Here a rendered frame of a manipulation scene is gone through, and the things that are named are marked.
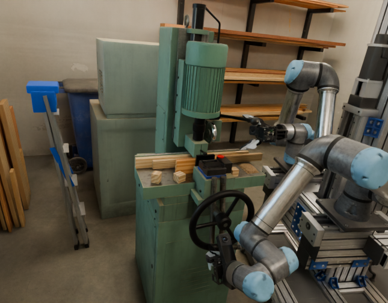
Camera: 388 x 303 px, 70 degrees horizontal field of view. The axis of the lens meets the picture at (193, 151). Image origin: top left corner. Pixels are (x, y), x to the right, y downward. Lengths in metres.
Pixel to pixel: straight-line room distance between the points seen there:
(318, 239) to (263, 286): 0.58
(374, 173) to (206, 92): 0.67
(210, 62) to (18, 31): 2.61
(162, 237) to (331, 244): 0.75
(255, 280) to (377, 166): 0.46
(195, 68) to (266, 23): 3.22
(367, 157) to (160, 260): 0.99
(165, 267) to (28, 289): 0.95
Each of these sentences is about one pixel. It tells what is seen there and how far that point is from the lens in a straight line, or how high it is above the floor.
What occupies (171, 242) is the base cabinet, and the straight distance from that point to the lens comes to 1.37.
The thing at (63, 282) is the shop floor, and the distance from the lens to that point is 2.07.
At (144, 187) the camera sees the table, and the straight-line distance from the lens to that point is 1.16.
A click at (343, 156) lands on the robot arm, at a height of 1.21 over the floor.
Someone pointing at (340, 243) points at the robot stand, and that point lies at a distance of 1.45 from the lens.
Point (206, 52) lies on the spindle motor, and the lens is 1.15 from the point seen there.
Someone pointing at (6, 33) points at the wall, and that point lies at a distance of 3.50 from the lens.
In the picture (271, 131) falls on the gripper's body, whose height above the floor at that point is 1.14.
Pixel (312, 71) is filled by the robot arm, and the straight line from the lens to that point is 1.46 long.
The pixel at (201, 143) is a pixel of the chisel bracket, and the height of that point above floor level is 1.03.
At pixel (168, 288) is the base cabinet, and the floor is 0.29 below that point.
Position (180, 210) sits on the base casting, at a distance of 1.27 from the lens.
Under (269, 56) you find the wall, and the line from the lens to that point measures 4.42.
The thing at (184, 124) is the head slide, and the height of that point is 1.08.
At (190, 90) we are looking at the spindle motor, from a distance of 1.19.
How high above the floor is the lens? 1.49
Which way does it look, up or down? 23 degrees down
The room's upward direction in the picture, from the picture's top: 6 degrees clockwise
